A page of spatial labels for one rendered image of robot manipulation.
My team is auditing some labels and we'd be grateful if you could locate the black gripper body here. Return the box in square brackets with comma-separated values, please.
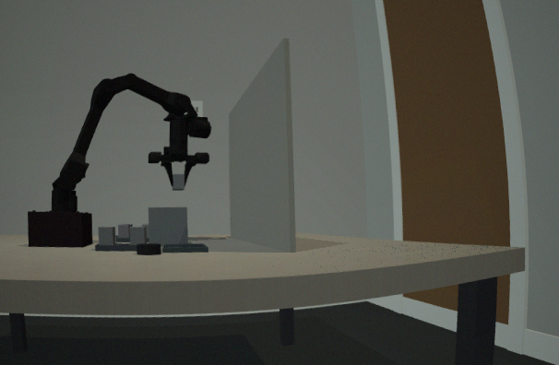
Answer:
[149, 134, 209, 163]

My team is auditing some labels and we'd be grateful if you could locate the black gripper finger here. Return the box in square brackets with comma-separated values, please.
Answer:
[161, 162, 173, 186]
[184, 162, 196, 182]

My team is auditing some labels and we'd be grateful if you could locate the grey flat panel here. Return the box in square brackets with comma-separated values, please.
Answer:
[229, 38, 296, 253]

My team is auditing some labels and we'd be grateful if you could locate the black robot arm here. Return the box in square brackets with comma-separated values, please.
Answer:
[49, 73, 211, 213]

